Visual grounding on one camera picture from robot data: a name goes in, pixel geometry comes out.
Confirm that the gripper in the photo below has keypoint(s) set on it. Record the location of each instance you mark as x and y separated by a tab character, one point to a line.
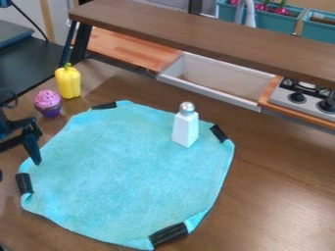
21	126

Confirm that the pink and purple toy cupcake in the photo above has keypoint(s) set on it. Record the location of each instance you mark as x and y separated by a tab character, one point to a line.
48	103

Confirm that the yellow toy pepper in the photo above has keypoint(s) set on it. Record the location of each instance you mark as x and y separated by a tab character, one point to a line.
68	81

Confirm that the black desk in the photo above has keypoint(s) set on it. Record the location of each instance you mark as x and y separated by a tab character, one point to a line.
26	62

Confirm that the blue cloth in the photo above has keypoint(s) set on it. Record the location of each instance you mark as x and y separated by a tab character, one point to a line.
126	173

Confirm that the white salt shaker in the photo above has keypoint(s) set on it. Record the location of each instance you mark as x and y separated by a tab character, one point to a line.
186	125

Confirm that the toy sink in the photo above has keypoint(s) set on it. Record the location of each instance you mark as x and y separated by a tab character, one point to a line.
218	78

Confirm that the brown wooden shelf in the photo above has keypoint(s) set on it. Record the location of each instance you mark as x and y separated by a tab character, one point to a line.
209	36

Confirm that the tap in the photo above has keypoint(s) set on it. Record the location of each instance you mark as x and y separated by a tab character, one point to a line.
247	13

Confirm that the teal bin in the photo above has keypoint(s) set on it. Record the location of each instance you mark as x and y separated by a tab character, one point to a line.
266	19
320	27

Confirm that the pink toy radish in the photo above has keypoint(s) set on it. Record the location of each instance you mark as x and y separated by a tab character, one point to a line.
281	10
261	6

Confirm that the toy stove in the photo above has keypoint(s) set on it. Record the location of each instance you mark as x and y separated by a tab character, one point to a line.
305	98

